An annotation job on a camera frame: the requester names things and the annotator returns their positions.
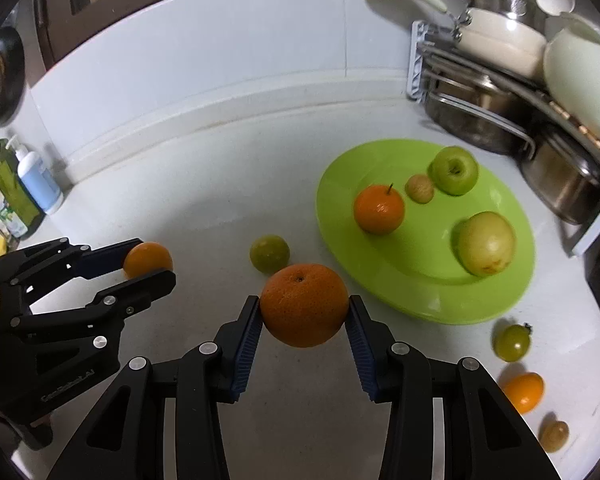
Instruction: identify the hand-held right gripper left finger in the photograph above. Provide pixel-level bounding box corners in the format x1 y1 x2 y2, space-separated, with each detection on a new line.
45 295 263 480

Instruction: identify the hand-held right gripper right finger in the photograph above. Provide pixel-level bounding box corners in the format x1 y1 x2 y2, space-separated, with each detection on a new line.
346 295 563 480

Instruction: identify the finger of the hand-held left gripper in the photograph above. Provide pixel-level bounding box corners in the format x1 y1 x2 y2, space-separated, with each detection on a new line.
10 268 177 356
0 236 146 306

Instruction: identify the green plate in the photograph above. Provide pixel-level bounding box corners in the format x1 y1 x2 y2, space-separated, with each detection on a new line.
315 138 537 326

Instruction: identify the small green citrus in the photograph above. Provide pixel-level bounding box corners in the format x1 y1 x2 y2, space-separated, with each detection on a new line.
250 234 291 275

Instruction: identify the orange tangerine with stem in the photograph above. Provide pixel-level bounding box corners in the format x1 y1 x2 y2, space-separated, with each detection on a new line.
353 183 406 236

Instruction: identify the small green tomato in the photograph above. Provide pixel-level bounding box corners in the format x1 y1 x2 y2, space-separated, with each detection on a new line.
495 322 533 363

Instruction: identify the yellow pear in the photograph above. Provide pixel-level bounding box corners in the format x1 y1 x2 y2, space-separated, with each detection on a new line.
452 211 517 278

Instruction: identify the small orange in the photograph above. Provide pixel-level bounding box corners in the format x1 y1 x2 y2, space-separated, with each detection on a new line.
500 371 546 415

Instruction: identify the small brown fruit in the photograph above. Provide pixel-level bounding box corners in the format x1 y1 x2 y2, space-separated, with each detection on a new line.
405 174 436 205
539 420 570 453

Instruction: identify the green apple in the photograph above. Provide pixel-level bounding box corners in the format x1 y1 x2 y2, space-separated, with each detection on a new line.
427 146 480 197

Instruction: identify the white pump bottle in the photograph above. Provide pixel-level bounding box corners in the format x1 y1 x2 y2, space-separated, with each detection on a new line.
5 135 65 216

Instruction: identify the green dish soap bottle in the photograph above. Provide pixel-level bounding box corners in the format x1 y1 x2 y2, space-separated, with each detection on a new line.
0 139 47 241

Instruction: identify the black frying pan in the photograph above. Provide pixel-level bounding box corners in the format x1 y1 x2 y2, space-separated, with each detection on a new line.
0 25 27 128

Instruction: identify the brown framed cabinet door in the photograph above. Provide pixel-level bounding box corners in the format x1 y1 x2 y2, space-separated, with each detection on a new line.
32 0 206 73

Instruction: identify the wide steel pot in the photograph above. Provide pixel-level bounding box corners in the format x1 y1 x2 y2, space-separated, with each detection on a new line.
422 67 536 156

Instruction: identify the grey pot rack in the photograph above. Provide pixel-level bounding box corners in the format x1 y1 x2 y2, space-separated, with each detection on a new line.
407 20 600 258

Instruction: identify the wooden bead trivet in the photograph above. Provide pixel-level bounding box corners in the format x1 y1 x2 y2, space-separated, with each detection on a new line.
550 100 600 151

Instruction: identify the cream saucepan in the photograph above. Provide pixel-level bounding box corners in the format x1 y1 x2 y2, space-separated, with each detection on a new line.
364 0 546 80
372 0 548 48

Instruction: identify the white ceramic pot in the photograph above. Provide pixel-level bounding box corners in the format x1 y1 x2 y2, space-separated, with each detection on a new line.
542 12 600 153

